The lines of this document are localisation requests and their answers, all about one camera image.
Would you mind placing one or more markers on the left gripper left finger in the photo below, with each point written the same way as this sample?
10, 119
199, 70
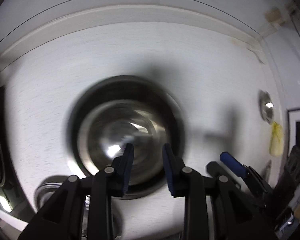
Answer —
61, 217

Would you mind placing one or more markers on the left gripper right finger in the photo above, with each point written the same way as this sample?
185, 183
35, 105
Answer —
195, 199

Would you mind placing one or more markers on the large steel plate with label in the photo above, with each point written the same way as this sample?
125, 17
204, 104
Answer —
121, 110

